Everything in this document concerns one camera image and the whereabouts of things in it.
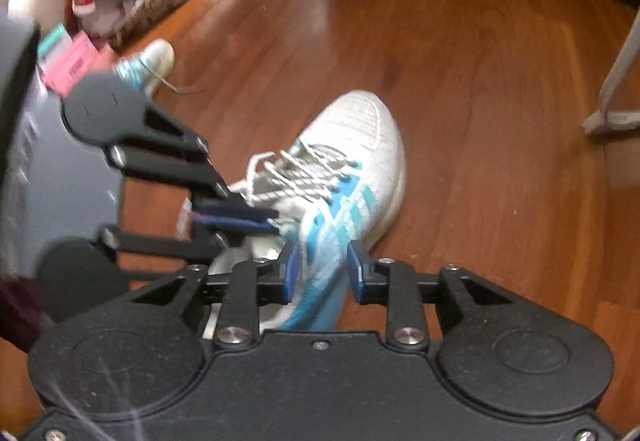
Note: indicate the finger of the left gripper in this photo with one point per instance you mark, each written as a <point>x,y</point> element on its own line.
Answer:
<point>156,147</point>
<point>211,235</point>

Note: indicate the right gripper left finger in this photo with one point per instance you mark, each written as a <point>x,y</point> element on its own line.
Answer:
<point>239,294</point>

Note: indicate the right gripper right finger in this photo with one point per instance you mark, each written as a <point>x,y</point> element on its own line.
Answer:
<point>404,293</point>

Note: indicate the white blue sneaker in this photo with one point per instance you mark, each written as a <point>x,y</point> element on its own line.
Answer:
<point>149,68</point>
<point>359,124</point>

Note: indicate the grey white shoelace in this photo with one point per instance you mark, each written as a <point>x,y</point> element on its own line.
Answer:
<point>309,171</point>

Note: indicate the pink box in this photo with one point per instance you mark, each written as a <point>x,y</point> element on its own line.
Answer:
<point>63,61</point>

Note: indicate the small wooden folding table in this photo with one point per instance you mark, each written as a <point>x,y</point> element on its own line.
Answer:
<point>604,120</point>

